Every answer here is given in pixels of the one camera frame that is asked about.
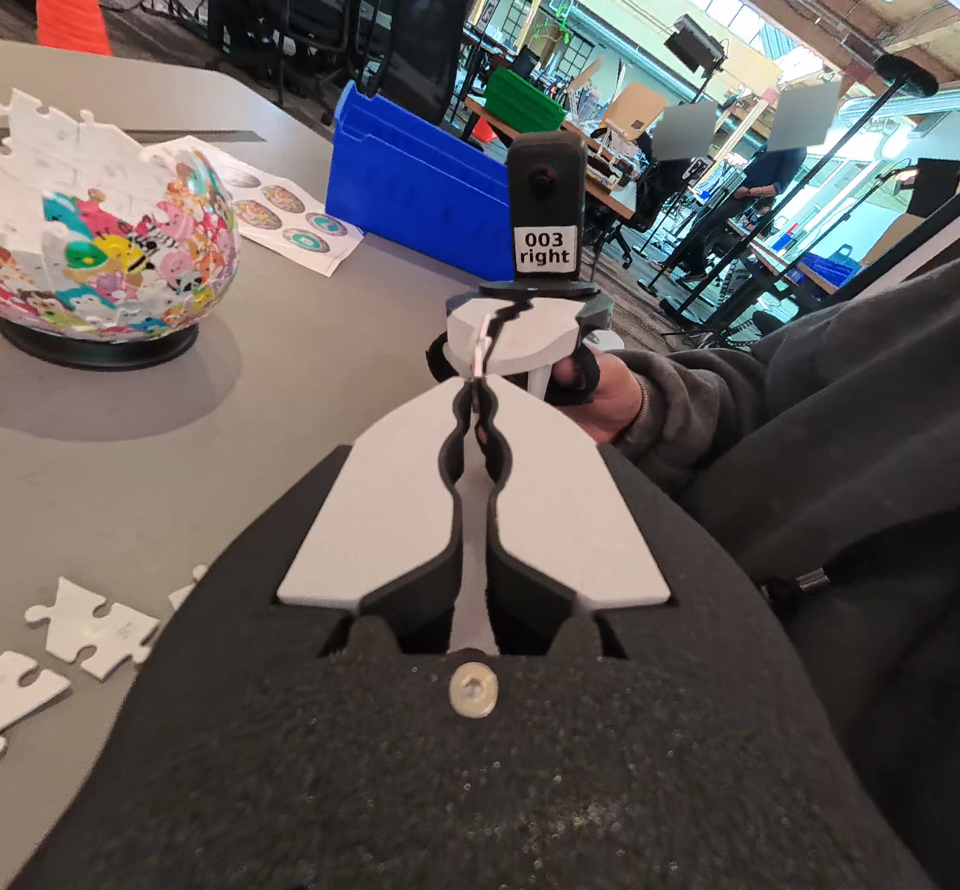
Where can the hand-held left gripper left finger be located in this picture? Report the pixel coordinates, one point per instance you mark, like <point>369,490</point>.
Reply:
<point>375,530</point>

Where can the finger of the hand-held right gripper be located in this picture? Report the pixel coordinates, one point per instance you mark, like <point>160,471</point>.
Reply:
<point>533,338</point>
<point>468,332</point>

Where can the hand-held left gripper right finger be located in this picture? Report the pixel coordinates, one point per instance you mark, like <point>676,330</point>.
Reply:
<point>578,530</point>

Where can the single white puzzle piece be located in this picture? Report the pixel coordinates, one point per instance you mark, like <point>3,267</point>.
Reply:
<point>479,358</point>

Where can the colourful puzzle ball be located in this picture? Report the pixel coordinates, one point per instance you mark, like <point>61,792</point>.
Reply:
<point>105,230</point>

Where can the white puzzle leaflet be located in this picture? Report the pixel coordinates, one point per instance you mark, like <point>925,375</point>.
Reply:
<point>278,208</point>

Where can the row of white puzzle pieces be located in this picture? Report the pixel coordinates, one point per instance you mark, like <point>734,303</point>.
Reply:
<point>93,632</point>

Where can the black ball stand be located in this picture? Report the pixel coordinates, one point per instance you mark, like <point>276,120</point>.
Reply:
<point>98,350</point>

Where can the person's right hand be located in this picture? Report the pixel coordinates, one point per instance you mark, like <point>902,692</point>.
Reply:
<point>615,403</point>

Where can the green plastic bin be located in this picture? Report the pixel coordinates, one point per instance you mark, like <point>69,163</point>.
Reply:
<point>525,100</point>

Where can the blue plastic bin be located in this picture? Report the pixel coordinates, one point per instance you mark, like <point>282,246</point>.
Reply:
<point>420,185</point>

